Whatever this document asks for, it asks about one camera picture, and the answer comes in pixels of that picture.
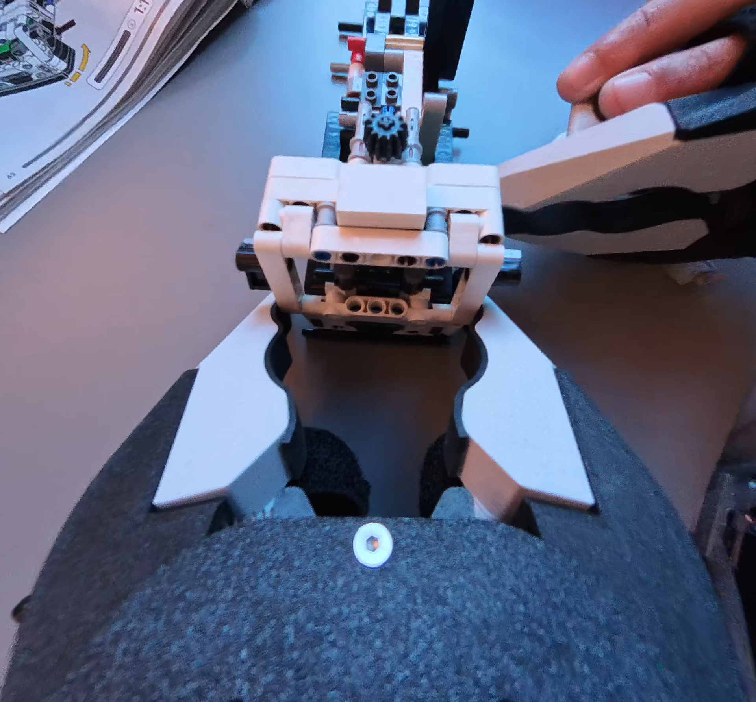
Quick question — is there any open lego instruction booklet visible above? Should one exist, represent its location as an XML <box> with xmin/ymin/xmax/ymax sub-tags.
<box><xmin>0</xmin><ymin>0</ymin><xmax>317</xmax><ymax>233</ymax></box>

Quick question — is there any person's right hand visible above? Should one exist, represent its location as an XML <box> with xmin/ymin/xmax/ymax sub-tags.
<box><xmin>557</xmin><ymin>0</ymin><xmax>756</xmax><ymax>122</ymax></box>

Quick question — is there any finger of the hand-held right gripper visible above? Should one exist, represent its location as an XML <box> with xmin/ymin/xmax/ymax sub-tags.
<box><xmin>507</xmin><ymin>197</ymin><xmax>717</xmax><ymax>285</ymax></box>
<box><xmin>499</xmin><ymin>103</ymin><xmax>756</xmax><ymax>226</ymax></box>

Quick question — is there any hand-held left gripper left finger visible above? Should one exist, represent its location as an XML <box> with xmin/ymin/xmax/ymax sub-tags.
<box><xmin>152</xmin><ymin>294</ymin><xmax>309</xmax><ymax>519</ymax></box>

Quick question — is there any dark box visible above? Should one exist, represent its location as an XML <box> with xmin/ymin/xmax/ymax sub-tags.
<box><xmin>696</xmin><ymin>466</ymin><xmax>756</xmax><ymax>597</ymax></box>

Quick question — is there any white lego truck model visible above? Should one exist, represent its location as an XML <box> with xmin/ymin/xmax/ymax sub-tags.
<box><xmin>235</xmin><ymin>0</ymin><xmax>523</xmax><ymax>337</ymax></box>

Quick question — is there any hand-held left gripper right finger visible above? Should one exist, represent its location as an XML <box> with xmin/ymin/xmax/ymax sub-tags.
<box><xmin>448</xmin><ymin>297</ymin><xmax>596</xmax><ymax>525</ymax></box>

